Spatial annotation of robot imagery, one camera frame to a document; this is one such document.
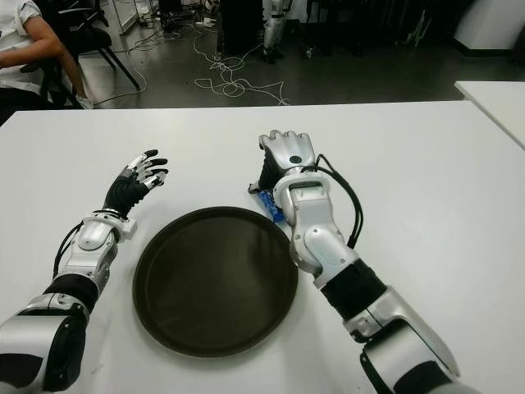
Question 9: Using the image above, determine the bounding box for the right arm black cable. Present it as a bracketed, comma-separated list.
[315, 153, 364, 250]

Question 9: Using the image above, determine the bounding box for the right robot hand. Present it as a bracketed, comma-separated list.
[258, 130, 319, 194]

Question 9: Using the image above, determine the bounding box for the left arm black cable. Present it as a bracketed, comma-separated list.
[52, 221, 85, 280]

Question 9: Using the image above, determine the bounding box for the blue Oreo packet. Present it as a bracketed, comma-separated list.
[247, 183, 285, 223]

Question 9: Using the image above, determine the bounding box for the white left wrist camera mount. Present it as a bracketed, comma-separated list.
[119, 219, 138, 242]

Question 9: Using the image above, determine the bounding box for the empty black chair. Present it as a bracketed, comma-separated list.
[61, 0, 140, 89]

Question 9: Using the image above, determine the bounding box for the seated person white shirt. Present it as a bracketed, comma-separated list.
[0, 0, 96, 128]

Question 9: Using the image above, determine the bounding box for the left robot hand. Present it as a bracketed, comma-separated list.
[102, 149, 170, 218]

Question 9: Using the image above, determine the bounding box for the white cabinet black base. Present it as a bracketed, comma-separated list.
[453, 0, 525, 57]

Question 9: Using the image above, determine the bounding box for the white tangled floor cable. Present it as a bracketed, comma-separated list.
[192, 24, 290, 106]

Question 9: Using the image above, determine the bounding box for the occupied black chair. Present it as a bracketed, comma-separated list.
[20, 57, 83, 110]

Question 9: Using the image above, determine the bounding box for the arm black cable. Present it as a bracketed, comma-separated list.
[52, 221, 85, 280]
[315, 153, 364, 250]

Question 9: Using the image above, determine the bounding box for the round dark brown tray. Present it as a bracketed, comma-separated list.
[131, 206, 299, 354]

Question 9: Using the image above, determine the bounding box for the white side table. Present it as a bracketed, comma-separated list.
[454, 80, 525, 149]

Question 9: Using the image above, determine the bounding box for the black equipment rack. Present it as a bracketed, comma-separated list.
[393, 0, 431, 47]

